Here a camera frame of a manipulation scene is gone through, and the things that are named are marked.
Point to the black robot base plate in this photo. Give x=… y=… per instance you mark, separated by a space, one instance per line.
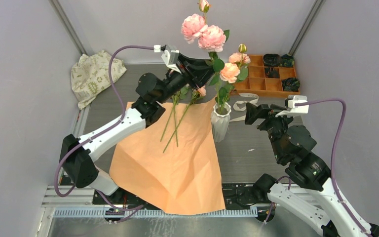
x=248 y=193

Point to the white ribbed ceramic vase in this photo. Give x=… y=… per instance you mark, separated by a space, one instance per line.
x=220 y=122

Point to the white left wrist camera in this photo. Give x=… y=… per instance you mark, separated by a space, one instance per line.
x=170 y=55

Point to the dark rolled cloth back right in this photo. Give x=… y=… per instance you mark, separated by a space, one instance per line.
x=287 y=61

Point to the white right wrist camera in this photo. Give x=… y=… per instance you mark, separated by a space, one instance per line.
x=292 y=109

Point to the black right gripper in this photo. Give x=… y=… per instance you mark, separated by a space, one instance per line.
x=262 y=110

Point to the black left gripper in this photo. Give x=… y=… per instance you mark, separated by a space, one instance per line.
x=195 y=72

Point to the peach rose stem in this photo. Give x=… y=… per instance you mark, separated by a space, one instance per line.
x=183 y=112
x=227 y=74

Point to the orange wrapping paper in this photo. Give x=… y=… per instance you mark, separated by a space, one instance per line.
x=185 y=180

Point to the orange wooden compartment tray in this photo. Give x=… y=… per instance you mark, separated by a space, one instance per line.
x=257 y=82

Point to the beige printed ribbon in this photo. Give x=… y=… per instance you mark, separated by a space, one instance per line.
x=241 y=105

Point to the dark rolled cloth front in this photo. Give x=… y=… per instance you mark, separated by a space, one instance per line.
x=291 y=84

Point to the dark rolled cloth middle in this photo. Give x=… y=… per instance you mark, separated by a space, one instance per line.
x=272 y=72

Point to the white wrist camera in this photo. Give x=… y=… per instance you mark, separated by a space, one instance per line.
x=292 y=109
x=170 y=55

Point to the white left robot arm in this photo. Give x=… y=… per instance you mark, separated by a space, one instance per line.
x=79 y=154

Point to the dark rolled cloth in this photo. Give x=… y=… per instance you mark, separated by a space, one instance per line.
x=271 y=60
x=291 y=84
x=287 y=61
x=272 y=72

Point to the pink rose stem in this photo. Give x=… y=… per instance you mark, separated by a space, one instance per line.
x=181 y=94
x=209 y=38

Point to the dark rolled cloth back left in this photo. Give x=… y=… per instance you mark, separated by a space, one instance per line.
x=271 y=60

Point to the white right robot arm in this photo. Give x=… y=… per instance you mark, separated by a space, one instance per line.
x=334 y=216

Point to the cream green printed cloth bag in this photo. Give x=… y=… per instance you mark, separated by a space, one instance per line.
x=89 y=77

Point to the aluminium front frame rail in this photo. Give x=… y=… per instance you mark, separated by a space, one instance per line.
x=87 y=202

